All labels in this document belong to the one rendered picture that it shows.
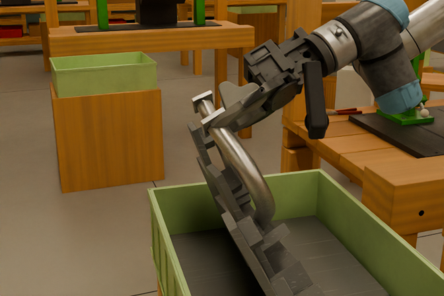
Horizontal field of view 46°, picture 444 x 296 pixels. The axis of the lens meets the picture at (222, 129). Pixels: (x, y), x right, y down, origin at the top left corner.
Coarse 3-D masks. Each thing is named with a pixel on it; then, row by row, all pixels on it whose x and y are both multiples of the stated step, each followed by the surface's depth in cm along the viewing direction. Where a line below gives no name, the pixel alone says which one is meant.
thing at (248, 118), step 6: (222, 102) 84; (258, 108) 82; (246, 114) 82; (252, 114) 82; (258, 114) 82; (264, 114) 84; (240, 120) 82; (246, 120) 82; (252, 120) 83; (234, 126) 82; (240, 126) 82; (246, 126) 84; (234, 132) 82
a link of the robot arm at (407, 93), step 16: (400, 48) 84; (368, 64) 85; (384, 64) 84; (400, 64) 84; (368, 80) 88; (384, 80) 85; (400, 80) 85; (416, 80) 86; (384, 96) 87; (400, 96) 86; (416, 96) 86; (384, 112) 89; (400, 112) 87
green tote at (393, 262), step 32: (160, 192) 115; (192, 192) 117; (288, 192) 124; (320, 192) 124; (160, 224) 100; (192, 224) 120; (352, 224) 111; (384, 224) 100; (160, 256) 105; (384, 256) 100; (416, 256) 90; (384, 288) 101; (416, 288) 90
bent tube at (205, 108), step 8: (200, 96) 98; (208, 96) 99; (192, 104) 100; (200, 104) 99; (208, 104) 99; (200, 112) 99; (208, 112) 98; (216, 144) 97; (224, 160) 97; (232, 168) 97
